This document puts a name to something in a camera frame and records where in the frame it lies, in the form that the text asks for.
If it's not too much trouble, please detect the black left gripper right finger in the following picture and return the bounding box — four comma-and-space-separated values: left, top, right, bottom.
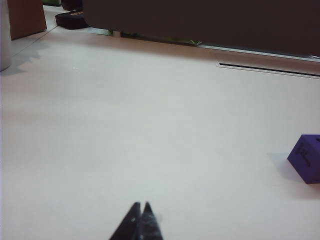
137, 201, 165, 240

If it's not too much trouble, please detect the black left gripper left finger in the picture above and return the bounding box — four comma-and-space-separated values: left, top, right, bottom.
108, 201, 141, 240

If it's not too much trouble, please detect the purple letter foam block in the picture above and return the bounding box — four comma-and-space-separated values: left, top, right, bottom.
287, 134, 320, 185

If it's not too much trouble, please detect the black zipper pouch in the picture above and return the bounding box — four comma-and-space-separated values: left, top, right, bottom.
54, 9, 90, 30

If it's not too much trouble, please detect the grey desk divider panel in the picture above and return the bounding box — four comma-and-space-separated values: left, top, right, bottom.
82, 0, 320, 58

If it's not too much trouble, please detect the dark round object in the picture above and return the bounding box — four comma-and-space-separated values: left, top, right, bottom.
61, 0, 84, 11

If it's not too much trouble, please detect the brown cardboard box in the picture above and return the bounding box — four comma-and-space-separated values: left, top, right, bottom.
9, 0, 48, 41

